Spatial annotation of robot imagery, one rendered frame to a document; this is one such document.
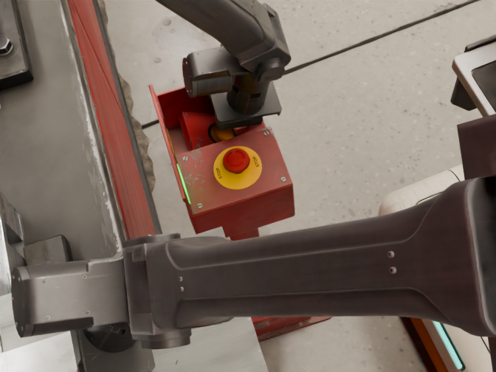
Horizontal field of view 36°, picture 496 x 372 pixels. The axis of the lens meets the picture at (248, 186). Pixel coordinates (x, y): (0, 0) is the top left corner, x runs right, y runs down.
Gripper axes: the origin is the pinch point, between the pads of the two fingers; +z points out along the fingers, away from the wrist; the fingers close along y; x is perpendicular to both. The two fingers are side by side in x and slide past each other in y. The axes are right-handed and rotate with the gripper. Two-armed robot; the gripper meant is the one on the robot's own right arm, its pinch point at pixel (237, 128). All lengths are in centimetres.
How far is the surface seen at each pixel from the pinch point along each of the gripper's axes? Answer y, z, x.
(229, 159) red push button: 5.1, -9.3, 9.7
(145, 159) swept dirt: 4, 76, -37
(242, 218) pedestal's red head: 3.5, -0.6, 15.7
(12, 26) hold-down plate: 31.6, -11.5, -16.8
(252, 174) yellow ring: 2.0, -7.2, 11.8
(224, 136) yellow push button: 2.6, -1.0, 1.5
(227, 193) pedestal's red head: 6.0, -6.2, 13.6
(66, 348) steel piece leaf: 32, -24, 36
